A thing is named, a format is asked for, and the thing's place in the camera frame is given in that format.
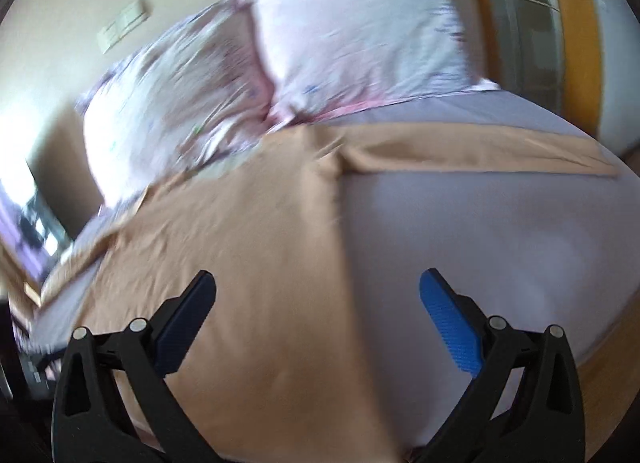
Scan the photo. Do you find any tan fleece garment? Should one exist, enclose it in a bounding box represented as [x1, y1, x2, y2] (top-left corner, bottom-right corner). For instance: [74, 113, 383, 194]
[42, 122, 616, 462]

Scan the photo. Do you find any lavender bed sheet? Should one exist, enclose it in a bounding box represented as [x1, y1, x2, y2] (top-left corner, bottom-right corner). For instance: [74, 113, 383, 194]
[32, 92, 639, 456]

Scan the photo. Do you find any floral pillow near door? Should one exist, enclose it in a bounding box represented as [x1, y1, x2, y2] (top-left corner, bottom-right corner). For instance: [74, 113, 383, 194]
[230, 0, 497, 126]

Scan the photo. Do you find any floral pillow near wall switch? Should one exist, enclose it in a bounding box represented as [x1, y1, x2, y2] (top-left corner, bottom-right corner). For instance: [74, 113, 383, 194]
[75, 2, 273, 206]

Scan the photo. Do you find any beige wall switch panel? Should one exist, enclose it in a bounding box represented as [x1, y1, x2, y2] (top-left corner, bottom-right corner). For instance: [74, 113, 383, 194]
[96, 0, 150, 55]

